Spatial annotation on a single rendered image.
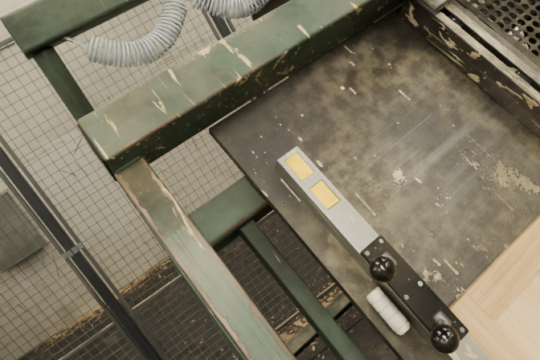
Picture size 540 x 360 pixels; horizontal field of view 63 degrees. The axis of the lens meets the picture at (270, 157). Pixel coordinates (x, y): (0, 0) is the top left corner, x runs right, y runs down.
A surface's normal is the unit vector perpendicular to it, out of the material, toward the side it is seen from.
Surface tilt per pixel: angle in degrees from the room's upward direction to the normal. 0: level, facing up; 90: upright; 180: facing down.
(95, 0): 90
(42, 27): 90
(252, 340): 55
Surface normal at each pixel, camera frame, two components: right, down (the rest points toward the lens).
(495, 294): 0.07, -0.43
